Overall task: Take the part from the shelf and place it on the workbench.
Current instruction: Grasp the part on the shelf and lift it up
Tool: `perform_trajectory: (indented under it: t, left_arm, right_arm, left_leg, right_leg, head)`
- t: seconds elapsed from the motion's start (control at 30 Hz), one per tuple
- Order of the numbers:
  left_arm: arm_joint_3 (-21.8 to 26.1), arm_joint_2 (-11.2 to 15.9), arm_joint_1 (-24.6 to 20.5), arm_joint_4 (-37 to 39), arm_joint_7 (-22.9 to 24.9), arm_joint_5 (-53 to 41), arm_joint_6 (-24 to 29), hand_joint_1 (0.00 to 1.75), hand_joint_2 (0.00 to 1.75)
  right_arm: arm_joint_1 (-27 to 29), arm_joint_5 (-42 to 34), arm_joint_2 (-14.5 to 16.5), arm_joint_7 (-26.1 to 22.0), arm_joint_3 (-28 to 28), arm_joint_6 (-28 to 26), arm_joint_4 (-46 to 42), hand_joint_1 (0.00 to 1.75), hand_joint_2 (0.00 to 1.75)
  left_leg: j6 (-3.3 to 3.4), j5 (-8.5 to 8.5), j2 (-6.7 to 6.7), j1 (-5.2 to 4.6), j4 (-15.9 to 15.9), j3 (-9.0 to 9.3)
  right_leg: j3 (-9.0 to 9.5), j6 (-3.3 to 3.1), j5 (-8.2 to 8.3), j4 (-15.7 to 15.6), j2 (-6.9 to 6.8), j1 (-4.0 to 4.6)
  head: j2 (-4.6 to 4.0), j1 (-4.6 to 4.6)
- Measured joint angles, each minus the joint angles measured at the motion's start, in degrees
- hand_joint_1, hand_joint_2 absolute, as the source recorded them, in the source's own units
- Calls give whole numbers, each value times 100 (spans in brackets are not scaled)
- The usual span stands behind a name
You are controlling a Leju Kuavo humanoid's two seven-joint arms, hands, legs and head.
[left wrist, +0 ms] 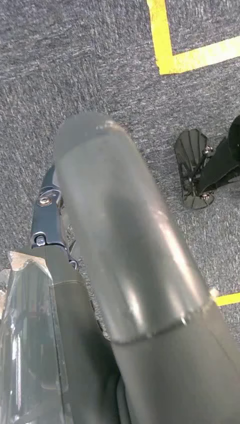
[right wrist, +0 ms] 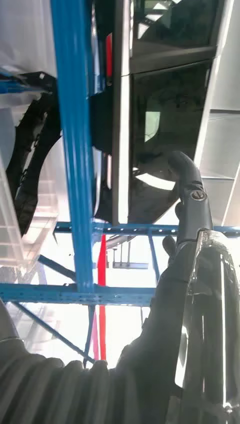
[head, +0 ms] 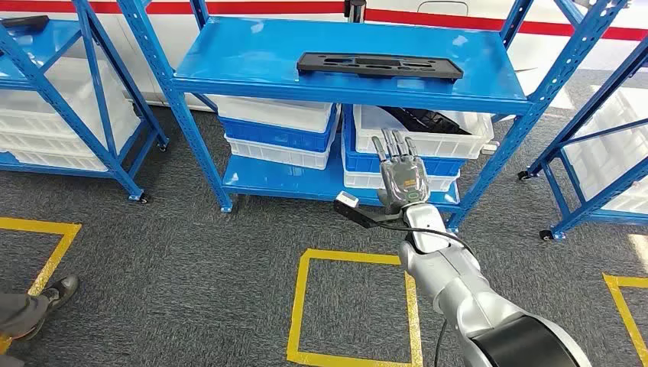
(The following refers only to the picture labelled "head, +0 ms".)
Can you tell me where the long black plastic part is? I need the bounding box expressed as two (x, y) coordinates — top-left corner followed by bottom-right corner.
(296, 51), (465, 83)
(0, 15), (50, 31)

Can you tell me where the black ribbed plastic part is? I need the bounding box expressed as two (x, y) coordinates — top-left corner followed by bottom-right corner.
(379, 105), (471, 136)

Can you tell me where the blue metal shelf rack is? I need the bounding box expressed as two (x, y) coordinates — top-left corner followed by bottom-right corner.
(517, 35), (648, 242)
(0, 0), (170, 205)
(117, 0), (631, 235)

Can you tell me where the blue plastic crate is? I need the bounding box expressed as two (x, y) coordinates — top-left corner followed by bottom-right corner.
(342, 109), (467, 177)
(219, 109), (339, 153)

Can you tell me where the yellow floor tape square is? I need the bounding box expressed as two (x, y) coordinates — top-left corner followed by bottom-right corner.
(0, 216), (83, 356)
(602, 273), (648, 367)
(286, 248), (424, 367)

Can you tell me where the person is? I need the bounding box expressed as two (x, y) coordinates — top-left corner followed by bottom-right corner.
(0, 274), (80, 367)

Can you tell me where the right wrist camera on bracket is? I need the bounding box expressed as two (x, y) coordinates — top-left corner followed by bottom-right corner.
(333, 190), (406, 230)

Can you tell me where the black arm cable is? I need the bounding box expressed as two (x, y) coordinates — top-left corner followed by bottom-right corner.
(377, 222), (475, 367)

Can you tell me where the black stanchion post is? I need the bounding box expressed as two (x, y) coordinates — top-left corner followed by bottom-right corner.
(344, 0), (368, 24)

